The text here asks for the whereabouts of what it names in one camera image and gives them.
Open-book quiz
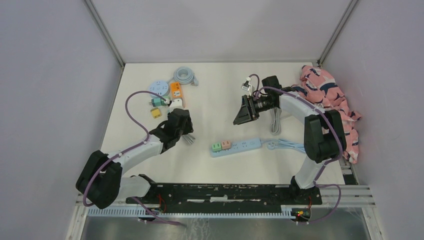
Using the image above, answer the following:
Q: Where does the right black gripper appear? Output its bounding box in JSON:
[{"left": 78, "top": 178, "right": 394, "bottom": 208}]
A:
[{"left": 233, "top": 94, "right": 276, "bottom": 125}]

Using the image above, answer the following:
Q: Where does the yellow USB charger plug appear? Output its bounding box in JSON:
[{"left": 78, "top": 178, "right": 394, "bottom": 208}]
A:
[{"left": 150, "top": 107, "right": 162, "bottom": 119}]

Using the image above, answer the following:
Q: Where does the teal USB charger plug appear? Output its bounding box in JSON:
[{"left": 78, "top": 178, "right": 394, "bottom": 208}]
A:
[{"left": 150, "top": 98, "right": 162, "bottom": 107}]

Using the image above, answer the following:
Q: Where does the orange power strip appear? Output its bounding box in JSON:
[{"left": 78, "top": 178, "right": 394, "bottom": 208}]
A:
[{"left": 169, "top": 82, "right": 186, "bottom": 108}]

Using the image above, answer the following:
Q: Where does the long blue power strip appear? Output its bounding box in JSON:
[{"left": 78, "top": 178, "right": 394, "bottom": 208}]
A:
[{"left": 210, "top": 137, "right": 262, "bottom": 158}]

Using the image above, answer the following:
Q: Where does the pink plug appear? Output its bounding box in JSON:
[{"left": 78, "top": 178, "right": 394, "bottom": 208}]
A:
[{"left": 221, "top": 140, "right": 232, "bottom": 150}]

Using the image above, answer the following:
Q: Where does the round blue power socket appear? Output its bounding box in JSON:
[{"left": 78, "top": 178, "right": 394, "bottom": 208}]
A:
[{"left": 147, "top": 80, "right": 170, "bottom": 97}]

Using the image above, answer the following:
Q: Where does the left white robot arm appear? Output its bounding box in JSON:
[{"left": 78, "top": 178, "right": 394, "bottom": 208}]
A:
[{"left": 75, "top": 108, "right": 194, "bottom": 209}]

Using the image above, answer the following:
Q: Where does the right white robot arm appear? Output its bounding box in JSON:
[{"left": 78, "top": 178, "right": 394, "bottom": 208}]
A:
[{"left": 233, "top": 75, "right": 346, "bottom": 204}]

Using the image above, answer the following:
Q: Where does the pink patterned cloth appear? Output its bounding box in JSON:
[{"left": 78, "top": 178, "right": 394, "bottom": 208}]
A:
[{"left": 292, "top": 65, "right": 362, "bottom": 164}]

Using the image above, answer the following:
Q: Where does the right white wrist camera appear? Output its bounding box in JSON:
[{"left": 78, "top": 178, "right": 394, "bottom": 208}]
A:
[{"left": 241, "top": 78, "right": 254, "bottom": 95}]

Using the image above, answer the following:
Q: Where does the coiled blue socket cable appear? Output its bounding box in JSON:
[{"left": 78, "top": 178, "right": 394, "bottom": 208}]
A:
[{"left": 168, "top": 66, "right": 200, "bottom": 87}]

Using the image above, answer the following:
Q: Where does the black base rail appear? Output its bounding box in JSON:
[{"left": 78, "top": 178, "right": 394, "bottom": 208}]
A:
[{"left": 139, "top": 183, "right": 323, "bottom": 214}]

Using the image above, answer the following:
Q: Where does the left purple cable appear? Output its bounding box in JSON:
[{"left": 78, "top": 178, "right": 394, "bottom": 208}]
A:
[{"left": 82, "top": 90, "right": 186, "bottom": 228}]

